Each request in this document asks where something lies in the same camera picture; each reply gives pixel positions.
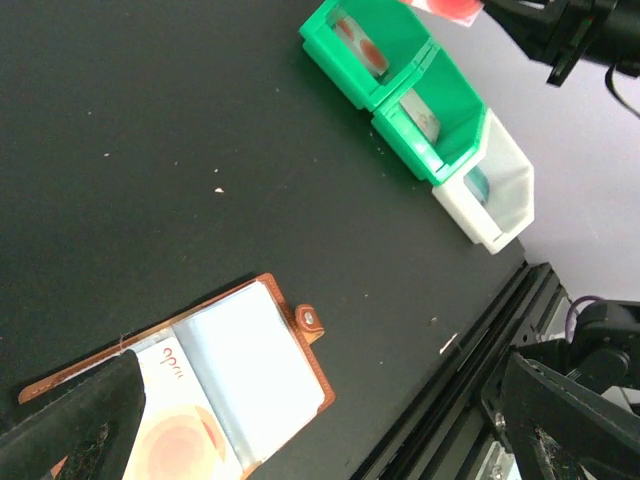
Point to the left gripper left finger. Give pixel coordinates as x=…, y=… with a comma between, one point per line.
x=88, y=425

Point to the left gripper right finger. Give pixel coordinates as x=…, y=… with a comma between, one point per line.
x=559, y=429

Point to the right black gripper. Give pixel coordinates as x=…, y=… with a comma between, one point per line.
x=558, y=33

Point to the red white credit card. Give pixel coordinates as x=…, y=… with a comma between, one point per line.
x=461, y=12

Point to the brown leather card holder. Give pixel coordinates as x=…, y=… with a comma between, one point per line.
x=251, y=353

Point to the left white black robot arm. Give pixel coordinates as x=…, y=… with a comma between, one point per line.
x=603, y=352

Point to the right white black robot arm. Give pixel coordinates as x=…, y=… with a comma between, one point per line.
x=623, y=34

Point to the white card in middle bin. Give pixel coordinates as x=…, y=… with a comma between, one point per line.
x=421, y=115

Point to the teal card in clear bin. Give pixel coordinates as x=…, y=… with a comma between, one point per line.
x=478, y=184

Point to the red white card in bin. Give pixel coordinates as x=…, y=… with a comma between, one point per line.
x=361, y=45

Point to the green plastic bin middle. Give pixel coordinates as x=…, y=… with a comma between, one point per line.
x=461, y=112

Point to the green plastic bin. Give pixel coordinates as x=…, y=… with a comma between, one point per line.
x=461, y=112
x=391, y=25

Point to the clear plastic bin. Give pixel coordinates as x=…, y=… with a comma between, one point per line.
x=510, y=208

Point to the green plastic bin far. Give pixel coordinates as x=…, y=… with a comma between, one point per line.
x=391, y=25

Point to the black aluminium rail base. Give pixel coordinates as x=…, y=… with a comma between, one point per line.
x=447, y=430

